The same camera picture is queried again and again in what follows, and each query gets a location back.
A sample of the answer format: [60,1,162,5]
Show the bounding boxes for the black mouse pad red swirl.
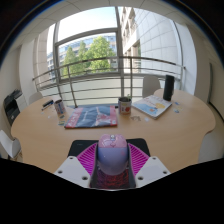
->
[67,138,151,190]

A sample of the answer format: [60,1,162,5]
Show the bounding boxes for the black printer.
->
[3,88,24,127]

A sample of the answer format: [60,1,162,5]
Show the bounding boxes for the white chair with wooden legs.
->
[0,129,23,160]

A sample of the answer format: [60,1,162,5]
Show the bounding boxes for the light blue and yellow book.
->
[131,94,173,120]

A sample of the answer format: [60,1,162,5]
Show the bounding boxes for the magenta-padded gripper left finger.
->
[54,142,100,189]

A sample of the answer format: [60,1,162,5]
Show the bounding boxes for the metal balcony railing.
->
[32,55,186,108]

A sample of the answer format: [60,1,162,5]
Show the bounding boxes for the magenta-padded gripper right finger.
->
[127,142,172,189]

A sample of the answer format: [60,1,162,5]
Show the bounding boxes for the red and blue magazine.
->
[64,104,119,130]

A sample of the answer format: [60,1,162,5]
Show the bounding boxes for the lilac and pink computer mouse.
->
[96,133,130,176]

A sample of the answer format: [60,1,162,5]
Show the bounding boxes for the white cup with blue print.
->
[53,98,67,118]

